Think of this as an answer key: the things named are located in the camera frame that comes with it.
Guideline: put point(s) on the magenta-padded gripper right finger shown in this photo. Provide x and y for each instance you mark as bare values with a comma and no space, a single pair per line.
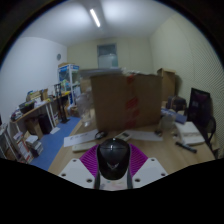
150,170

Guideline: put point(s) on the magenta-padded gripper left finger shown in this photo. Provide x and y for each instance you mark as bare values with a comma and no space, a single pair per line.
78,171

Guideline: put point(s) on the black computer mouse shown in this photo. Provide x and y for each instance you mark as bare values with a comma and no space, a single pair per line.
113,158

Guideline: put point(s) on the white printed paper sheet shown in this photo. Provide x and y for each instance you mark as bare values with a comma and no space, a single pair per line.
78,137

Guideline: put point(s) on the plain white paper sheet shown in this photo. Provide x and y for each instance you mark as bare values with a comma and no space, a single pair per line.
146,135

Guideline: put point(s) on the black marker pen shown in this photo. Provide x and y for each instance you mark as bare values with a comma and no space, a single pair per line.
186,147

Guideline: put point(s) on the thick white book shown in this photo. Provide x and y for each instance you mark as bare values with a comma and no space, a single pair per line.
190,131

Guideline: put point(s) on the blue book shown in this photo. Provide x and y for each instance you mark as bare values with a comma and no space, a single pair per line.
176,116

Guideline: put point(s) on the small cardboard box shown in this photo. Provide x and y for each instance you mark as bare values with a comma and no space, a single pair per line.
34,128

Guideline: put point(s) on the black metal stand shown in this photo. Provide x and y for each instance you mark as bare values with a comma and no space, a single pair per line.
62,110

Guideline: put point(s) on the clear plastic container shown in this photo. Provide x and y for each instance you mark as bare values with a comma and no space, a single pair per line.
87,106

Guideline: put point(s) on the dark storage box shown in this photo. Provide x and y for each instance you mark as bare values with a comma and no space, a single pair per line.
176,103

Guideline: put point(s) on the black office chair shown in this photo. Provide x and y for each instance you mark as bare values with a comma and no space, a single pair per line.
200,110

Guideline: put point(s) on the large brown cardboard box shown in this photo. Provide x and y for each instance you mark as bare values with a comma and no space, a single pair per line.
113,100

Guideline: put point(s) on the tall open cardboard box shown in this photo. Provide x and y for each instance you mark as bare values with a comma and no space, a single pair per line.
166,85

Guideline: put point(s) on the blue and white cabinet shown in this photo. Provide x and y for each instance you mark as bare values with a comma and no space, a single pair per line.
68,78

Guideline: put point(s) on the frosted window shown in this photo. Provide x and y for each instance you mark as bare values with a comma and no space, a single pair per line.
107,56

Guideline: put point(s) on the ceiling tube light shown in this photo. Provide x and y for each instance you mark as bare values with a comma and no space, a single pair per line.
95,17

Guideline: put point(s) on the round wall clock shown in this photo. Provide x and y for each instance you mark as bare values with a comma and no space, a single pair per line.
58,57

